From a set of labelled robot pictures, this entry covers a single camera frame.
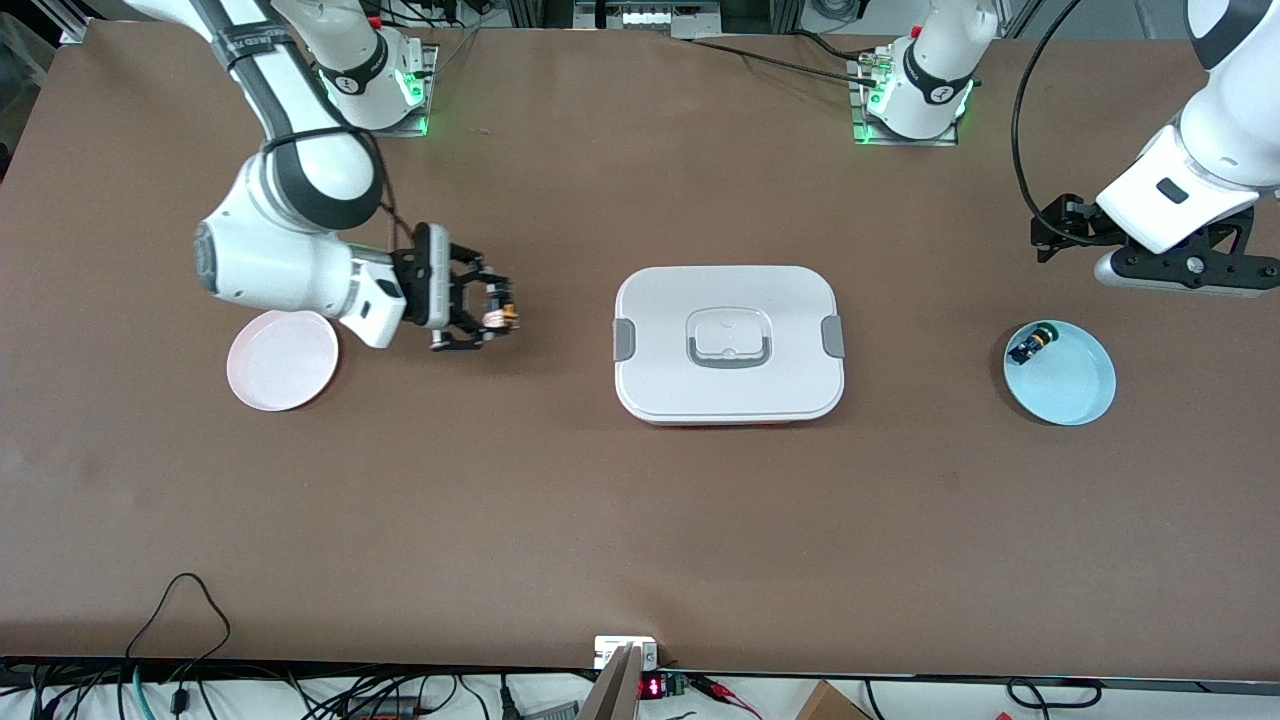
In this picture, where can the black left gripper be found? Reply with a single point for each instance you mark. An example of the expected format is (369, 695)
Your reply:
(1066, 222)

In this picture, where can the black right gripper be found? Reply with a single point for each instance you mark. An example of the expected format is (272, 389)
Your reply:
(462, 296)

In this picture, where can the orange push-button switch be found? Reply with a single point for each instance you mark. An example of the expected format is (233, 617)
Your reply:
(500, 319)

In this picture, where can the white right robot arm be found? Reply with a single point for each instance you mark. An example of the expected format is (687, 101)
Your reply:
(280, 260)

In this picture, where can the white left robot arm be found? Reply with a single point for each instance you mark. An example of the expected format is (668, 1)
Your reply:
(1220, 120)

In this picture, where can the white lidded box grey latches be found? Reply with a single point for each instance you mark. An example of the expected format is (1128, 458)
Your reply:
(730, 380)

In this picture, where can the brown cardboard box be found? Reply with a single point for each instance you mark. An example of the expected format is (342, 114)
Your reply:
(830, 703)

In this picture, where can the small blue yellow part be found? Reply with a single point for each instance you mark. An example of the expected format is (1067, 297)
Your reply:
(1033, 345)

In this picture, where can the light blue round plate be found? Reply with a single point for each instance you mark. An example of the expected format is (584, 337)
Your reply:
(1070, 385)

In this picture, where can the pink round plate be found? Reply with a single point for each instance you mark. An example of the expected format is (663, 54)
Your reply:
(282, 360)

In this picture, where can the red digit display board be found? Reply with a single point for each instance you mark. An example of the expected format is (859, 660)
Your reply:
(655, 687)

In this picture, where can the red clip lead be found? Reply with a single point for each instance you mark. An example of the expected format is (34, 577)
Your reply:
(730, 695)

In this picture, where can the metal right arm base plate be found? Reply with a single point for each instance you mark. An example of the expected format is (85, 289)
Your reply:
(425, 90)

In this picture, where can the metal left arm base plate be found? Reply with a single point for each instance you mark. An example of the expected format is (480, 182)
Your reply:
(856, 110)

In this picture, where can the aluminium frame with white light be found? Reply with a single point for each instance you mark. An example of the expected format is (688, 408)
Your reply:
(648, 15)

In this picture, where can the aluminium camera mount bar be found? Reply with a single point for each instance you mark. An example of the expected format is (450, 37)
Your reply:
(615, 685)

